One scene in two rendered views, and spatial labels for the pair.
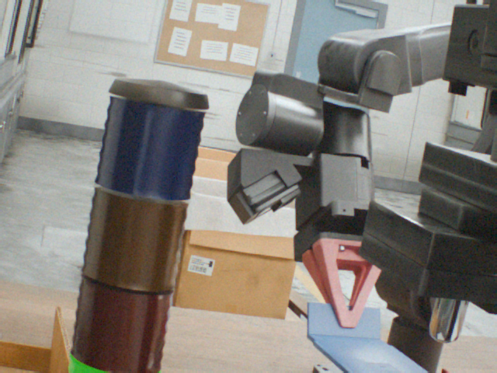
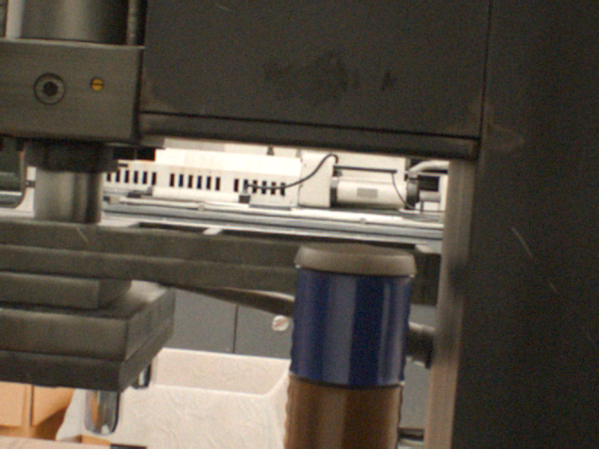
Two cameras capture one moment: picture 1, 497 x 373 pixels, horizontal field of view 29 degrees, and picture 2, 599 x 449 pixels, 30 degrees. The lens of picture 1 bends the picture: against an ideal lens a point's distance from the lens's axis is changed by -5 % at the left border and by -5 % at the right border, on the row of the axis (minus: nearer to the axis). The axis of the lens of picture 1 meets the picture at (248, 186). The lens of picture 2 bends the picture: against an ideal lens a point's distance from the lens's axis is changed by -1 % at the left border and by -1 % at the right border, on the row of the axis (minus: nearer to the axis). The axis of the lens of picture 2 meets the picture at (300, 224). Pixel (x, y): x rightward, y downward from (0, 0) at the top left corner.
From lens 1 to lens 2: 0.49 m
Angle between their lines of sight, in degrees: 73
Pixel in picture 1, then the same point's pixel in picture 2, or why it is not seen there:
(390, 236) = (12, 339)
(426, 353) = not seen: outside the picture
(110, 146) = (381, 336)
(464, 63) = (33, 114)
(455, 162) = (30, 232)
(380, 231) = not seen: outside the picture
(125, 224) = (397, 416)
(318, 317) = not seen: outside the picture
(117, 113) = (387, 295)
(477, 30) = (51, 73)
